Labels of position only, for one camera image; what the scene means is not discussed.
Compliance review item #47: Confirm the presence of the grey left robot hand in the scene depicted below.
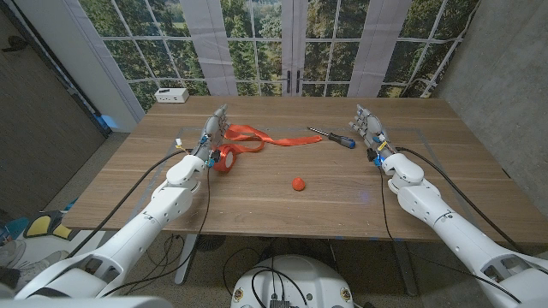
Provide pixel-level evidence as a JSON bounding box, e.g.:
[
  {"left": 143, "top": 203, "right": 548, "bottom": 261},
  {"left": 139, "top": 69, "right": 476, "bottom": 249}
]
[{"left": 194, "top": 104, "right": 229, "bottom": 162}]

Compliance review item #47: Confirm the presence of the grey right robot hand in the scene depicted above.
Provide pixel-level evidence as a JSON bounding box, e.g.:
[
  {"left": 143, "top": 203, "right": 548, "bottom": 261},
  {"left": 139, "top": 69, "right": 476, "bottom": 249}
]
[{"left": 348, "top": 104, "right": 394, "bottom": 161}]

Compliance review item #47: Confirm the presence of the blue black handled screwdriver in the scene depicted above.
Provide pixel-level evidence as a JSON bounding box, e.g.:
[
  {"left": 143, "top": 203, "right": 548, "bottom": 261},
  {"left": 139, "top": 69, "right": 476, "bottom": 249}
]
[{"left": 307, "top": 126, "right": 357, "bottom": 150}]

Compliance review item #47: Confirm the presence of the orange ribbon roll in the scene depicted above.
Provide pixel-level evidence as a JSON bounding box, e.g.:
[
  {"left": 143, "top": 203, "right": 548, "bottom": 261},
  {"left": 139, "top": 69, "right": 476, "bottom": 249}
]
[{"left": 212, "top": 124, "right": 323, "bottom": 173}]

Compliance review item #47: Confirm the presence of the printed window backdrop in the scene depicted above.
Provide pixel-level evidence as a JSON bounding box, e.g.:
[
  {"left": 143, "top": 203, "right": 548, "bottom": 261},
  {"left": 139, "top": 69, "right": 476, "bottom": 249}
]
[{"left": 63, "top": 0, "right": 483, "bottom": 125}]

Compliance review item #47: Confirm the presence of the black round base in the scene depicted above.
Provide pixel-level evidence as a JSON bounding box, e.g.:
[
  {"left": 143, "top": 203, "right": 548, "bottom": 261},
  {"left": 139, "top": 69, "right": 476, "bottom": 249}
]
[{"left": 194, "top": 234, "right": 227, "bottom": 252}]

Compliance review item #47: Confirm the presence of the white table leg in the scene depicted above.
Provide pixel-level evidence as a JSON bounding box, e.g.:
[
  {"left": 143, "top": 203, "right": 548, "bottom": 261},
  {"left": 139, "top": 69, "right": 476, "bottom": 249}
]
[{"left": 174, "top": 234, "right": 199, "bottom": 286}]

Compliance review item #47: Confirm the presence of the grey table leg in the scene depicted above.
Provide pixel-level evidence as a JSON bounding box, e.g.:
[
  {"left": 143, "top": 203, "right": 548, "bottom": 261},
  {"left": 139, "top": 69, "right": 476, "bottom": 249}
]
[{"left": 391, "top": 241, "right": 419, "bottom": 297}]

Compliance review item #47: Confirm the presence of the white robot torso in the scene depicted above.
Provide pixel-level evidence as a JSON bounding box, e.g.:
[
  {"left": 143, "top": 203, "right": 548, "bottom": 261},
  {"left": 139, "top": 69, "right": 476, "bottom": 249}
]
[{"left": 229, "top": 254, "right": 355, "bottom": 308}]

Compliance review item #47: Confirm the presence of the yellow black foot pedal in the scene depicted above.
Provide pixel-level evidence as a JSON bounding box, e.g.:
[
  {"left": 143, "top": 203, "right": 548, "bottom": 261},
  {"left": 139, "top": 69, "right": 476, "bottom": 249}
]
[
  {"left": 23, "top": 213, "right": 52, "bottom": 239},
  {"left": 51, "top": 222, "right": 80, "bottom": 241}
]

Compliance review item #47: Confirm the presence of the white robot body edge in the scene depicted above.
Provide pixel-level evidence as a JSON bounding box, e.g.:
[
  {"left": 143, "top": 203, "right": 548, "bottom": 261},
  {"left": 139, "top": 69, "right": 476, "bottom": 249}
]
[{"left": 0, "top": 296, "right": 175, "bottom": 308}]

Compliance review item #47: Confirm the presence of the teal floor object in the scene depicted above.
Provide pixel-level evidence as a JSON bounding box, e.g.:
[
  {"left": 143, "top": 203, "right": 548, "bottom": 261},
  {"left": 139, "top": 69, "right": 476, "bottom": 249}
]
[{"left": 6, "top": 216, "right": 29, "bottom": 240}]

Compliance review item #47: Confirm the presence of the grey white sneaker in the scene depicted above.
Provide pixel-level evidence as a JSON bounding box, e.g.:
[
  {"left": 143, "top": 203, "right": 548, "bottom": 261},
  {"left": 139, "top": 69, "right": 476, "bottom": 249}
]
[
  {"left": 16, "top": 250, "right": 69, "bottom": 279},
  {"left": 0, "top": 239, "right": 27, "bottom": 269}
]

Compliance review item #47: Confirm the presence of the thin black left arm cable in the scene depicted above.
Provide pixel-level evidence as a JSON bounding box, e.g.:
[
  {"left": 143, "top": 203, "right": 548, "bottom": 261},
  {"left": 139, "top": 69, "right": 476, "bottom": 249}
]
[{"left": 100, "top": 164, "right": 213, "bottom": 299}]

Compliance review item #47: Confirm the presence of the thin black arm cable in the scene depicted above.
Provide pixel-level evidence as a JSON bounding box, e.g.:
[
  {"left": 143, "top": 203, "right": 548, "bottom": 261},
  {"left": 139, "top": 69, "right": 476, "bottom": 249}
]
[
  {"left": 378, "top": 166, "right": 523, "bottom": 305},
  {"left": 100, "top": 164, "right": 213, "bottom": 299}
]

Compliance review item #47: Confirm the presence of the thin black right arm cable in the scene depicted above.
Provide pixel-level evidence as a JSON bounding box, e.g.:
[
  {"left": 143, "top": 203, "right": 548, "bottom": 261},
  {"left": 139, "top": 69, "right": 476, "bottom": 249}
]
[{"left": 378, "top": 166, "right": 523, "bottom": 305}]

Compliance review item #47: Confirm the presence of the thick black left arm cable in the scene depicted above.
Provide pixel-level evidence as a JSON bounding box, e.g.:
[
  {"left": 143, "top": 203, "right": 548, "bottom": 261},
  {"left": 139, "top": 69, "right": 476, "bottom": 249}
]
[{"left": 66, "top": 148, "right": 192, "bottom": 258}]

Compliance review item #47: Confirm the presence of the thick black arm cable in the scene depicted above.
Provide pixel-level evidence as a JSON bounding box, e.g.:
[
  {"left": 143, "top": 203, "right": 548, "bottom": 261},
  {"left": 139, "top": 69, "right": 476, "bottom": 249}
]
[
  {"left": 66, "top": 148, "right": 192, "bottom": 258},
  {"left": 393, "top": 146, "right": 526, "bottom": 256}
]

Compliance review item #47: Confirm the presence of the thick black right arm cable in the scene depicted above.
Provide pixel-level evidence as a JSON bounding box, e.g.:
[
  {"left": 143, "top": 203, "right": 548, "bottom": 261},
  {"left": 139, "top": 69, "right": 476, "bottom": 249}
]
[{"left": 393, "top": 146, "right": 526, "bottom": 256}]

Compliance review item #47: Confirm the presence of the black floor cable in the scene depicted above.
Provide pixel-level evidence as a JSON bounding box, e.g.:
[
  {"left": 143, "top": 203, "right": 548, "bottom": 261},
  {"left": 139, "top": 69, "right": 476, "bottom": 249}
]
[{"left": 145, "top": 234, "right": 186, "bottom": 279}]

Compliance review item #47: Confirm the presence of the black torso cable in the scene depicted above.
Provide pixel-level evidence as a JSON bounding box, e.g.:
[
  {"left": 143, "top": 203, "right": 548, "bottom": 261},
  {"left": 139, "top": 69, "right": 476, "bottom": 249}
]
[{"left": 222, "top": 246, "right": 309, "bottom": 308}]

